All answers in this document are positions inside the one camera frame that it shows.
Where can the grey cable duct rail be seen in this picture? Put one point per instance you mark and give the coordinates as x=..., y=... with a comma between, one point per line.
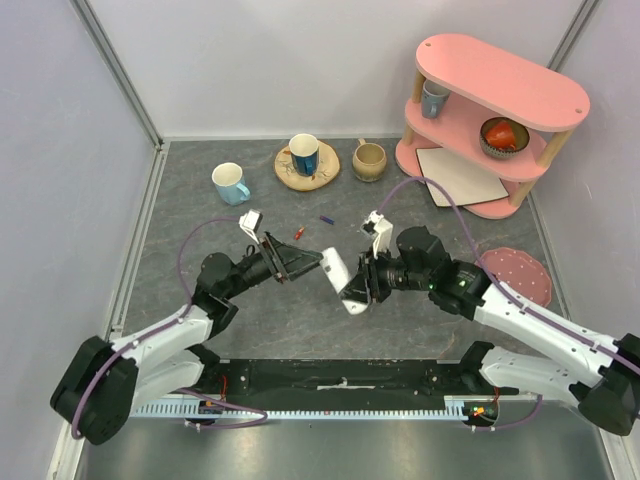
x=193, y=409

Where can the orange cup in bowl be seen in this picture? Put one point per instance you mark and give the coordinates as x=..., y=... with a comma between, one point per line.
x=501, y=136

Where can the pink dotted plate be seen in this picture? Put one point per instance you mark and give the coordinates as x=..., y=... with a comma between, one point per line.
x=521, y=272

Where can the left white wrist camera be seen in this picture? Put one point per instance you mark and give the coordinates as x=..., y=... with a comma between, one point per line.
x=249, y=224

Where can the white square board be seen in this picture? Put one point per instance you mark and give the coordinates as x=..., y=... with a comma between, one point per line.
x=466, y=182

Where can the pink three-tier shelf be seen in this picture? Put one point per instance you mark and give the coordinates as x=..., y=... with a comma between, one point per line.
x=486, y=82

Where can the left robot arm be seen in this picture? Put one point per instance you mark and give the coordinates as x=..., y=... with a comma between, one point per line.
x=106, y=381

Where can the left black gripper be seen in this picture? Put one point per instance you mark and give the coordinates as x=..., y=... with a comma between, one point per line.
x=286, y=260

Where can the red battery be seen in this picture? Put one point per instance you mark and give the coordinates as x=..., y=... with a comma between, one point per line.
x=299, y=233

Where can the beige ceramic mug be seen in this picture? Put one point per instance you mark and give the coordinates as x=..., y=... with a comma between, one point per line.
x=369, y=161

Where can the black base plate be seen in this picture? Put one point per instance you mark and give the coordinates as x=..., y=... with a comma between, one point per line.
x=342, y=384

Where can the light blue mug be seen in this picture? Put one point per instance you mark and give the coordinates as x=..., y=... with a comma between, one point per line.
x=229, y=182

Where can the beige floral plate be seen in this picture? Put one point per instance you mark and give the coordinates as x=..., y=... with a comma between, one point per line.
x=327, y=168

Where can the grey patterned bowl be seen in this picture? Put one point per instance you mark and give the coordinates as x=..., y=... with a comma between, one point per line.
x=522, y=139

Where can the grey-blue mug on shelf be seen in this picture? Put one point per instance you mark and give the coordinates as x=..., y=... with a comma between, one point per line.
x=434, y=97

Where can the white remote control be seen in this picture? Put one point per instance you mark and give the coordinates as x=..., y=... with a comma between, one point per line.
x=338, y=275

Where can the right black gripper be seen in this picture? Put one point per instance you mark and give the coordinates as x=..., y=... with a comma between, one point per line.
x=373, y=278

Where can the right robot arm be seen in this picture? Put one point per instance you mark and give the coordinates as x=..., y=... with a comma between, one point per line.
x=594, y=372

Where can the dark blue mug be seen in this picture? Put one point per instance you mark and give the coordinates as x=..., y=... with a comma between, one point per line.
x=304, y=150

